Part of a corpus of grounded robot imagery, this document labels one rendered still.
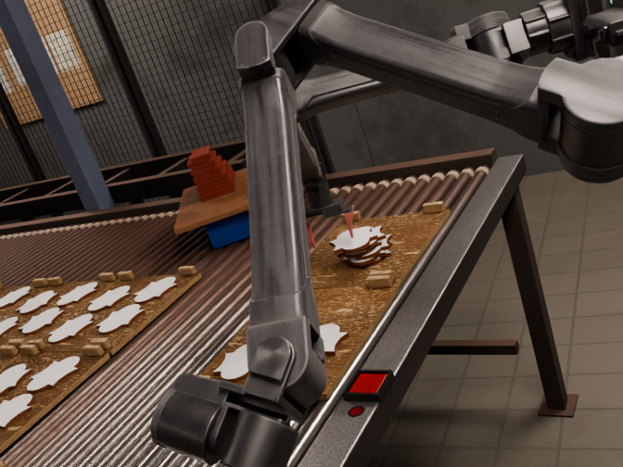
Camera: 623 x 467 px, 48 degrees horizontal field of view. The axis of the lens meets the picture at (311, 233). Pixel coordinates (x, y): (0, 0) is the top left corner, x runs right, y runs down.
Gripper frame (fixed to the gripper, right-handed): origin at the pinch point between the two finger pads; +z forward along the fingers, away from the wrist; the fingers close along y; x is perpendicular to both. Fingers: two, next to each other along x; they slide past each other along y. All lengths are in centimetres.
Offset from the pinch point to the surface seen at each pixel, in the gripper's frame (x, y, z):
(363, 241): -2.2, -7.0, 3.1
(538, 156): -292, -93, 65
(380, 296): 15.1, -9.3, 11.5
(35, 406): 28, 75, 13
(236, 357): 29.4, 23.0, 12.0
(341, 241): -6.1, -1.0, 2.8
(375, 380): 47, -8, 15
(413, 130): -312, -22, 30
